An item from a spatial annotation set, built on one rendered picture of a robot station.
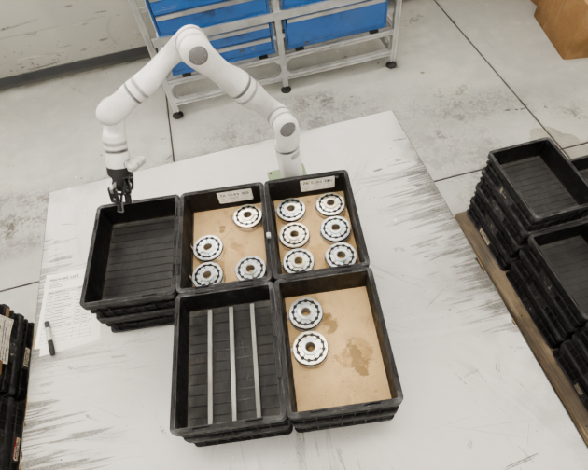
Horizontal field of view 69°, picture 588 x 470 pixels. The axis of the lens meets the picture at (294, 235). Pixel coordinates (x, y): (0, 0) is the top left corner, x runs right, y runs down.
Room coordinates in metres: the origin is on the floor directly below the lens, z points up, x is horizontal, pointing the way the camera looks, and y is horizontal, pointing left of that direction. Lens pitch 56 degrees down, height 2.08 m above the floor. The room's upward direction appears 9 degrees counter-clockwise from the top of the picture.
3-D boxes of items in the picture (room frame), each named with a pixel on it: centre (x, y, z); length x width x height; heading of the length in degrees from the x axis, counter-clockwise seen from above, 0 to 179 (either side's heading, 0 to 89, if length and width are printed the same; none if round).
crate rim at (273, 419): (0.44, 0.24, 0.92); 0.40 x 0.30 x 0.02; 179
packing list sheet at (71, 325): (0.78, 0.86, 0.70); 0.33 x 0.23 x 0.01; 6
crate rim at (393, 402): (0.43, -0.06, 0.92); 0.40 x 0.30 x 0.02; 179
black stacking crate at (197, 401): (0.44, 0.24, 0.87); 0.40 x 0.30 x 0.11; 179
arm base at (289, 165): (1.20, -0.03, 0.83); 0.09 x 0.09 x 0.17; 18
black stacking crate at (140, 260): (0.84, 0.53, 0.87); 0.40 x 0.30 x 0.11; 179
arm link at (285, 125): (1.20, -0.03, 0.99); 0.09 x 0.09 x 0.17; 17
